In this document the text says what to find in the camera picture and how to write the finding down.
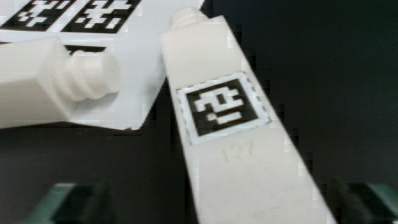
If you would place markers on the white desk leg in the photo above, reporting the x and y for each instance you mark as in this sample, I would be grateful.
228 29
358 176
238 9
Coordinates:
50 78
253 186

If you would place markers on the white marker sheet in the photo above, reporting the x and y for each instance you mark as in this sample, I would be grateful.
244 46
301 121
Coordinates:
103 25

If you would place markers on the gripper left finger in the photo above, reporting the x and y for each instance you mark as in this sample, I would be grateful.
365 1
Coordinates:
75 204

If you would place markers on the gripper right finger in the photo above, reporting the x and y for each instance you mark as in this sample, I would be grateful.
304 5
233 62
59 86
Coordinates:
366 203

